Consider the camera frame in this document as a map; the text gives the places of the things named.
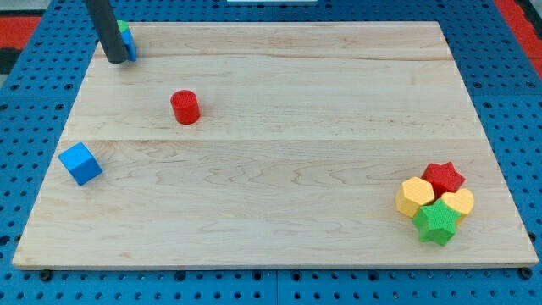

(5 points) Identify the red cylinder block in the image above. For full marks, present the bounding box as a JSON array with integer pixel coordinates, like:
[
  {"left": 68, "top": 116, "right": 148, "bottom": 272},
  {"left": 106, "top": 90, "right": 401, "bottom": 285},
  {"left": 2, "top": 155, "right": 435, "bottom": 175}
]
[{"left": 170, "top": 90, "right": 200, "bottom": 125}]

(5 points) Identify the wooden board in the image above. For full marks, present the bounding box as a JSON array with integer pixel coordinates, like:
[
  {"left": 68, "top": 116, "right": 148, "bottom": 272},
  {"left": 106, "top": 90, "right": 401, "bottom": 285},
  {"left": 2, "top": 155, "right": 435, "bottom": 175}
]
[{"left": 13, "top": 21, "right": 539, "bottom": 271}]

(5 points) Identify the yellow hexagon block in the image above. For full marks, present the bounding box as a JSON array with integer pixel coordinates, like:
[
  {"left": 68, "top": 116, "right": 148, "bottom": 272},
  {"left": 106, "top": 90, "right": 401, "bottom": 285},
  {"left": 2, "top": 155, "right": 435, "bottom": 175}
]
[{"left": 395, "top": 177, "right": 435, "bottom": 218}]

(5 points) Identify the red star block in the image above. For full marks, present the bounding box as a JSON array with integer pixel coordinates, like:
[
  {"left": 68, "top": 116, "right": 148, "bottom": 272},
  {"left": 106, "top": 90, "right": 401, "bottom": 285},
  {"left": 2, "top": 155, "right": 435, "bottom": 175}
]
[{"left": 421, "top": 162, "right": 466, "bottom": 197}]

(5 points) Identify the green star block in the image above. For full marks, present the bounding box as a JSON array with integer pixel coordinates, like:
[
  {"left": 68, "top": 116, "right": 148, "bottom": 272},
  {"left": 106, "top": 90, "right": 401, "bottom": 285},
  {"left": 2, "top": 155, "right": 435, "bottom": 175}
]
[{"left": 412, "top": 198, "right": 461, "bottom": 246}]

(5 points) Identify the blue block at corner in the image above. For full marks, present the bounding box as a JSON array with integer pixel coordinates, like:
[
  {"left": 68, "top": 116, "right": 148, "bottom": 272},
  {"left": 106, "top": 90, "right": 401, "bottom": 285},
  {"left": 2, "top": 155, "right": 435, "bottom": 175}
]
[{"left": 121, "top": 30, "right": 137, "bottom": 62}]

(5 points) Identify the blue cube block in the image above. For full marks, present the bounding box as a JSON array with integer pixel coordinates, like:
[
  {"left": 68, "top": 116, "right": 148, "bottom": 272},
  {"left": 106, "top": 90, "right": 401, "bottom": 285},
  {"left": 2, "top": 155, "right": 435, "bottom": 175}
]
[{"left": 58, "top": 142, "right": 102, "bottom": 186}]

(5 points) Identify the green block at corner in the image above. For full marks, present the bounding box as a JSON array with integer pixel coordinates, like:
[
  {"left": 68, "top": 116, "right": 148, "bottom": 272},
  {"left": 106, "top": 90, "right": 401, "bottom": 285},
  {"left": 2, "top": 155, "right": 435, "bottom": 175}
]
[{"left": 117, "top": 19, "right": 130, "bottom": 33}]

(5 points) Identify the yellow heart block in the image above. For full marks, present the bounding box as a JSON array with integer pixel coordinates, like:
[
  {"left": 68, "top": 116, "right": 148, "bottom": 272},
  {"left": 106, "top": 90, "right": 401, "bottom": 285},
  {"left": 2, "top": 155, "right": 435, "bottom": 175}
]
[{"left": 440, "top": 188, "right": 475, "bottom": 226}]

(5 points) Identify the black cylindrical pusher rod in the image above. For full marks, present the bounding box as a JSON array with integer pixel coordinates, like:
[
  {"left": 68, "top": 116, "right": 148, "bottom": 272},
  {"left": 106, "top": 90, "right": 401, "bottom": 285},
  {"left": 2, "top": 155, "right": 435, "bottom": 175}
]
[{"left": 85, "top": 0, "right": 128, "bottom": 64}]

